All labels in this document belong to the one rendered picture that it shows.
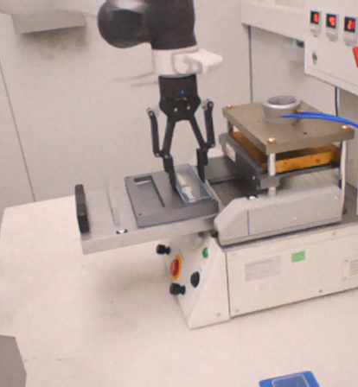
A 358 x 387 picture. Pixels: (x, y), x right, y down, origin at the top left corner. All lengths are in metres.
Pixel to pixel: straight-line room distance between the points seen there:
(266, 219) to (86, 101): 1.63
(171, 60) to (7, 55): 1.56
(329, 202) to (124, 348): 0.49
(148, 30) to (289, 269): 0.54
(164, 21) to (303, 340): 0.65
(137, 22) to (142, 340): 0.61
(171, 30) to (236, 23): 1.62
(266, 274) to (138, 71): 1.61
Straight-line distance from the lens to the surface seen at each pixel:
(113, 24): 0.92
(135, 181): 1.11
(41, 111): 2.45
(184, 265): 1.09
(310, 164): 1.00
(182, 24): 0.91
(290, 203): 0.95
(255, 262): 0.97
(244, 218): 0.92
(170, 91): 0.94
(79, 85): 2.42
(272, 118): 1.02
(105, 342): 1.04
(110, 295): 1.16
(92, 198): 1.10
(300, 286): 1.05
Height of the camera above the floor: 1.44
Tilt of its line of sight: 26 degrees down
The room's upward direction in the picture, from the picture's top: 6 degrees counter-clockwise
